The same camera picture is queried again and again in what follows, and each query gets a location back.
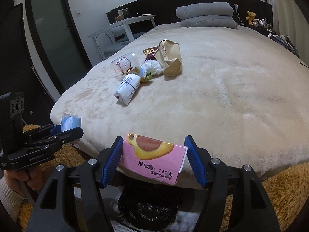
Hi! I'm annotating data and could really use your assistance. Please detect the light blue packet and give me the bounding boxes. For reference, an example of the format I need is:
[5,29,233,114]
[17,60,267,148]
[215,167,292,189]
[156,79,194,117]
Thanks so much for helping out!
[61,113,82,132]

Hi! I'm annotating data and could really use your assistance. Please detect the grey cushioned metal chair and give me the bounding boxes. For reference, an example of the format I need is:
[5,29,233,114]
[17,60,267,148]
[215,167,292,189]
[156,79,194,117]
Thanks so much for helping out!
[95,25,130,60]

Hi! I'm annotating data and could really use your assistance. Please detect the dark frosted glass door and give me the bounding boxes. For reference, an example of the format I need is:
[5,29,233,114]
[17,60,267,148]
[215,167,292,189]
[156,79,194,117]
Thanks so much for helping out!
[25,0,92,94]

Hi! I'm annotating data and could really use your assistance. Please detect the left hand bare skin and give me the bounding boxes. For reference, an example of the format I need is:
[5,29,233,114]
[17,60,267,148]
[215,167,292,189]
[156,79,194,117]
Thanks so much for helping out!
[4,165,43,196]

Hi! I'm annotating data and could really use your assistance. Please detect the pink cake snack box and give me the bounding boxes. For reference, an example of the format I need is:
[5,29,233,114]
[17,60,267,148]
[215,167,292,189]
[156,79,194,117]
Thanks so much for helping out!
[119,132,188,185]

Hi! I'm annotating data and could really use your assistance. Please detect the black headboard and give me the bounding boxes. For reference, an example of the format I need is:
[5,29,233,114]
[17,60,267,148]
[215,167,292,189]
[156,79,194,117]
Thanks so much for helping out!
[106,0,275,29]

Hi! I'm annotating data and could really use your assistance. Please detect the black-lined trash bin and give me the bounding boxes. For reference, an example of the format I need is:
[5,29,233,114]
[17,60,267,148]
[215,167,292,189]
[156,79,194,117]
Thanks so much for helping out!
[118,185,179,231]

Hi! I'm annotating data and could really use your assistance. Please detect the small box on headboard shelf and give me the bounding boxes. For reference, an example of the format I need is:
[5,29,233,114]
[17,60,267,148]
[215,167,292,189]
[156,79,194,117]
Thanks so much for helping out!
[115,8,131,21]

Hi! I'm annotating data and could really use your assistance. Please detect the beige plush bed blanket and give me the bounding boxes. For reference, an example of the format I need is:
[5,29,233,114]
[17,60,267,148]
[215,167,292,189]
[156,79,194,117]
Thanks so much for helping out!
[50,23,308,179]

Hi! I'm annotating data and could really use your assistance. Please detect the cream window curtain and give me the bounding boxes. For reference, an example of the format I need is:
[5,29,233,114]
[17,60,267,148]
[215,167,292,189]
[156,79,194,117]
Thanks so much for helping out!
[273,0,308,64]

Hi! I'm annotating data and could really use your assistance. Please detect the brown paper bag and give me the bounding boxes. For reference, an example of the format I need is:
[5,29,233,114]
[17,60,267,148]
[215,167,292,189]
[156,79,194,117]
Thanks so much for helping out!
[154,40,182,77]

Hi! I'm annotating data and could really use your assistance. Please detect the upper grey pillow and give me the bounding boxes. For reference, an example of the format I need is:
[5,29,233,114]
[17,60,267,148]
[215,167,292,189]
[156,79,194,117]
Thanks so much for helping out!
[175,2,234,20]

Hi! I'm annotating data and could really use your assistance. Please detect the lower grey pillow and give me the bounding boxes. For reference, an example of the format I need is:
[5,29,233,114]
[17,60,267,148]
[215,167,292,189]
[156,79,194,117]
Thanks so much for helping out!
[180,15,238,29]

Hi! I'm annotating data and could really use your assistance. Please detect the pile of clothes by bed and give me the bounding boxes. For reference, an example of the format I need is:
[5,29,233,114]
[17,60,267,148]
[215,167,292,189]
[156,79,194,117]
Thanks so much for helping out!
[268,33,300,58]

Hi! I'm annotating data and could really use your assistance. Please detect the brown chocolate snack box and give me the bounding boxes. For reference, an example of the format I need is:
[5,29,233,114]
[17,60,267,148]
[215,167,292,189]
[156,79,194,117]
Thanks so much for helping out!
[143,46,159,61]

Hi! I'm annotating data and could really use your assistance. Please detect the brown fluffy rug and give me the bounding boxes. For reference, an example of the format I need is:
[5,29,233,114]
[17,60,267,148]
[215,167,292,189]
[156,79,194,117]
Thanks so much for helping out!
[18,124,309,232]

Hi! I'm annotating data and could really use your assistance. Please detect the left cream knit sleeve forearm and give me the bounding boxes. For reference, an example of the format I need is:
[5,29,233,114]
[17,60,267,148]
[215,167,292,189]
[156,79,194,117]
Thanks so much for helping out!
[0,177,25,223]

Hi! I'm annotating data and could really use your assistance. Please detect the white tissue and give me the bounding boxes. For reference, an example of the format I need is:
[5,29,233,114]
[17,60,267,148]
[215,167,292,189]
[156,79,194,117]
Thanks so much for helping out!
[140,60,163,75]

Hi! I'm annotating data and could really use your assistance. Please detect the cluttered dark nightstand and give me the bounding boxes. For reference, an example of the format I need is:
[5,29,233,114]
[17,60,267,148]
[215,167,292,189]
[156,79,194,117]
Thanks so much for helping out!
[252,19,277,36]

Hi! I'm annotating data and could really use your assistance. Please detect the black cabinet with speakers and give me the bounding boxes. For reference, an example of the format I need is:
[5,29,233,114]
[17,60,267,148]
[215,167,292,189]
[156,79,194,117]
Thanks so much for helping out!
[1,4,54,126]

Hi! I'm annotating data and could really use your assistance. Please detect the grey pillow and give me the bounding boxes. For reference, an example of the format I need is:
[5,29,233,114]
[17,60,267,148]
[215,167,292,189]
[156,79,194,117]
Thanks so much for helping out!
[180,15,238,29]
[175,2,234,20]

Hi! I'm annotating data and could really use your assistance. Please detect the small brown teddy bear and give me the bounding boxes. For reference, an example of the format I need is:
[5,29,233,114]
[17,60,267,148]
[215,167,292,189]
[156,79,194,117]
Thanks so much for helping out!
[246,11,256,26]

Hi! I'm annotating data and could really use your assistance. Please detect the white blue printed packet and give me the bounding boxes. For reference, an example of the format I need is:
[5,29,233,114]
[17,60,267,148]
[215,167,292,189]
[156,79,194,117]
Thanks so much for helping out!
[114,74,141,106]

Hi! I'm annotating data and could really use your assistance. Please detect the clear plastic cup red print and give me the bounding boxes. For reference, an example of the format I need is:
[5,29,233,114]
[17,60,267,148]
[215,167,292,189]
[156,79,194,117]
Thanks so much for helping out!
[110,52,139,80]

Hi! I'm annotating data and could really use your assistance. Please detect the white metal side table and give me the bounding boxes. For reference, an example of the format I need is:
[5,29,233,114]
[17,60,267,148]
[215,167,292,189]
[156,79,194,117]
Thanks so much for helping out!
[88,14,155,61]

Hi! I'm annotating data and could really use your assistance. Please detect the colourful snack wrapper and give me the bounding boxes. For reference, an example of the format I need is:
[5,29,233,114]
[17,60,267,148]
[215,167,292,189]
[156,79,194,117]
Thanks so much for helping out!
[131,67,152,82]

